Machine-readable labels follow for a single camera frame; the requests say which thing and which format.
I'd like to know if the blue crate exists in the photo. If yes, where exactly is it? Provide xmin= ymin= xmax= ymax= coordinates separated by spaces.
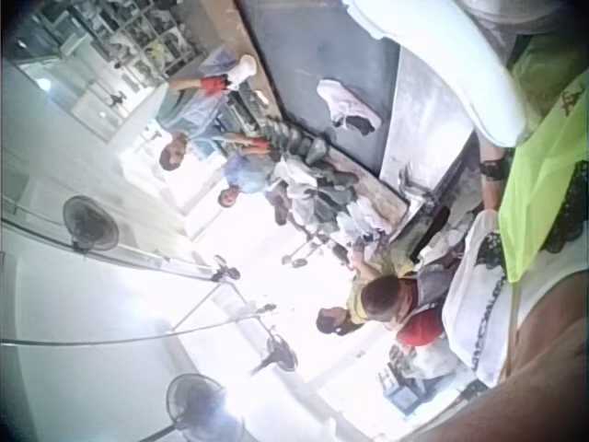
xmin=376 ymin=358 xmax=427 ymax=409

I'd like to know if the white shoe upper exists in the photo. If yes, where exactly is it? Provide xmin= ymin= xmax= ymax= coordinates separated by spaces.
xmin=316 ymin=77 xmax=384 ymax=137

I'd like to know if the black wrist band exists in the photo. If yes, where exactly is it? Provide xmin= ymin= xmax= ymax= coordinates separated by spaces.
xmin=477 ymin=157 xmax=508 ymax=183

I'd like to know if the row of dark shoe parts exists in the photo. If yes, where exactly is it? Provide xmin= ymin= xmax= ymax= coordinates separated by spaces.
xmin=257 ymin=113 xmax=333 ymax=168

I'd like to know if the metal stool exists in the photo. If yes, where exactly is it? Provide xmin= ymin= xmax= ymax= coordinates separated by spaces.
xmin=280 ymin=229 xmax=326 ymax=269

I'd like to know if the grey metal table plate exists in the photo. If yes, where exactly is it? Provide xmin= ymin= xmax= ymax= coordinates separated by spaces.
xmin=379 ymin=45 xmax=476 ymax=197

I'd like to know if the large white fabric piece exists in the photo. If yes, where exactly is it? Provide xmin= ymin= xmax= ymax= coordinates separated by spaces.
xmin=342 ymin=0 xmax=528 ymax=148

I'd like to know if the person's left hand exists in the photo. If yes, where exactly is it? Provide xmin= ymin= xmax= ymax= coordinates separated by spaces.
xmin=478 ymin=143 xmax=507 ymax=162

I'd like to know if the small black wall fan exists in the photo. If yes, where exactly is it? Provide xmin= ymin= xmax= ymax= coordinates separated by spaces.
xmin=209 ymin=254 xmax=242 ymax=284

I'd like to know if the storage rack with goods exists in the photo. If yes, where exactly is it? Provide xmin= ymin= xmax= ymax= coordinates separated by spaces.
xmin=39 ymin=0 xmax=206 ymax=87

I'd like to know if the heap of shoe parts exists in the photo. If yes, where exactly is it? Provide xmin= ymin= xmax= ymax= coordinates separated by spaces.
xmin=269 ymin=154 xmax=410 ymax=252

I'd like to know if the dark conveyor belt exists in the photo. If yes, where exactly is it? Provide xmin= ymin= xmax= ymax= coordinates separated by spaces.
xmin=237 ymin=0 xmax=402 ymax=179

